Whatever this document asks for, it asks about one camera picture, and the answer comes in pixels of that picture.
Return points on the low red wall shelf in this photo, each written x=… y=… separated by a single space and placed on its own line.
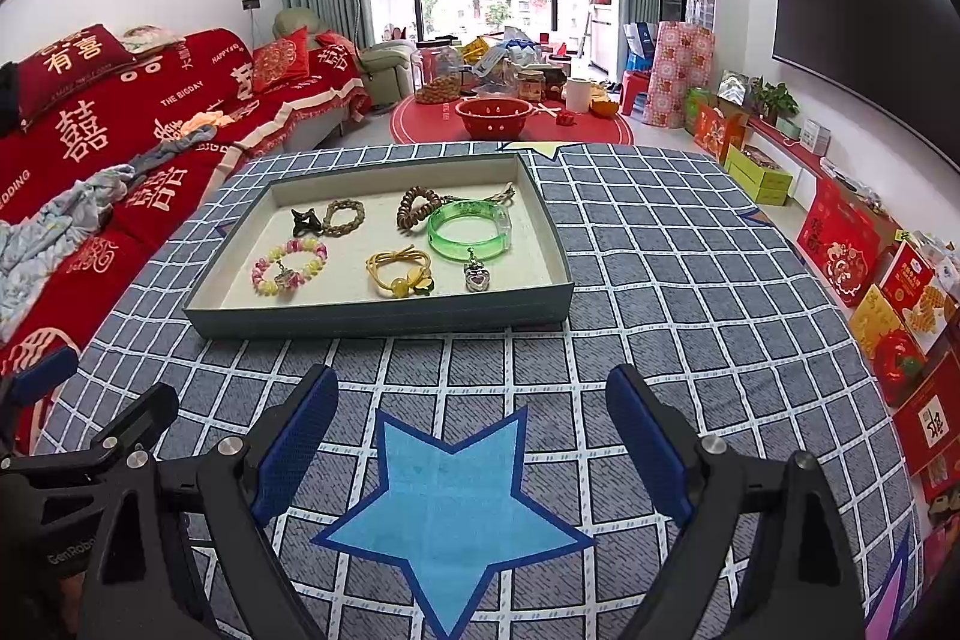
x=802 y=155

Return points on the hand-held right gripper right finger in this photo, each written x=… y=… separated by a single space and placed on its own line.
x=645 y=452

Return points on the clear plastic snack jar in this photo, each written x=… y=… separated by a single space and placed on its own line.
x=439 y=78

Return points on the grey shallow tray box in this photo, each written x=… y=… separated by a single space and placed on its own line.
x=247 y=287

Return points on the red plastic stool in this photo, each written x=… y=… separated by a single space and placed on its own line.
x=636 y=89

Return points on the small red packet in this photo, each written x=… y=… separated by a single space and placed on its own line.
x=565 y=120

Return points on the large red lettered cushion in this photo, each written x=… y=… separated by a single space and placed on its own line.
x=71 y=70

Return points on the red floral wrapped package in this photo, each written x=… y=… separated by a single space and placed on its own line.
x=679 y=78

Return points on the small white box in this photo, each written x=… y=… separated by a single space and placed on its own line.
x=814 y=138

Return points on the red flower print gift box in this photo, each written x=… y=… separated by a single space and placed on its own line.
x=840 y=242

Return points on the red box with white label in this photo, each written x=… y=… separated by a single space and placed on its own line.
x=934 y=422

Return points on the pile of plastic bags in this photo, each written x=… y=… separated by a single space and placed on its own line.
x=502 y=59

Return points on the small red cushion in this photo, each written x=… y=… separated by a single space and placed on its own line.
x=334 y=51

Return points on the small potted green plant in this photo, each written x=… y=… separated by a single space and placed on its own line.
x=774 y=99

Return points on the sofa with red cover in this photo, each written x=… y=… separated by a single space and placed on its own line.
x=90 y=141

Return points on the silver metal hair clip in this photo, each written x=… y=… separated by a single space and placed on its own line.
x=504 y=194

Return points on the red waffle snack box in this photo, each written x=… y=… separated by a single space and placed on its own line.
x=919 y=295

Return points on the red plastic colander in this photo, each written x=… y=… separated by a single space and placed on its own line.
x=493 y=119

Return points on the yellow-green flat boxes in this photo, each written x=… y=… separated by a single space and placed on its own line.
x=759 y=175

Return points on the wall-mounted black television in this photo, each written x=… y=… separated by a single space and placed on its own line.
x=862 y=10

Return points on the green gift box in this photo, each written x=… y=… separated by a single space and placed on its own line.
x=699 y=111

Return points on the green translucent bangle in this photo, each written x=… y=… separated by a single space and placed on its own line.
x=442 y=236

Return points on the silver heart pendant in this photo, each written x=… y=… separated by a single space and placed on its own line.
x=474 y=278

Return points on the checked blue-grey star tablecloth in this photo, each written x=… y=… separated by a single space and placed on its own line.
x=675 y=272

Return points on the small jar with brown contents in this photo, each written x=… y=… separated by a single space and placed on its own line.
x=530 y=85

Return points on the pale green armchair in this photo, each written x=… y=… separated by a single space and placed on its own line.
x=382 y=66

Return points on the red patterned square cushion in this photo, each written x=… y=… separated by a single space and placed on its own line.
x=281 y=61

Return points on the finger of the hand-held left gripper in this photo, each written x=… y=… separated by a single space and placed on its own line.
x=135 y=411
x=41 y=374

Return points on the grey and peach garment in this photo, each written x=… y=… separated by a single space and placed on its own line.
x=180 y=141

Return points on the yellow box with red pepper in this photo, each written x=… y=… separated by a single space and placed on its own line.
x=889 y=347

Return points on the orange gift box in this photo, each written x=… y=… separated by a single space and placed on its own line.
x=718 y=134

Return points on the white and blue bag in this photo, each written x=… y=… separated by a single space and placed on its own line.
x=641 y=40

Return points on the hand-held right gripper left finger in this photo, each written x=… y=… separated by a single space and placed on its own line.
x=300 y=437

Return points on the round red table cover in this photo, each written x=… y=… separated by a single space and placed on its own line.
x=427 y=123

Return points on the light floral cloth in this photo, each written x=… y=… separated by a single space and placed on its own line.
x=52 y=227

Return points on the black claw hair clip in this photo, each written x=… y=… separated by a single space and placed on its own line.
x=306 y=221

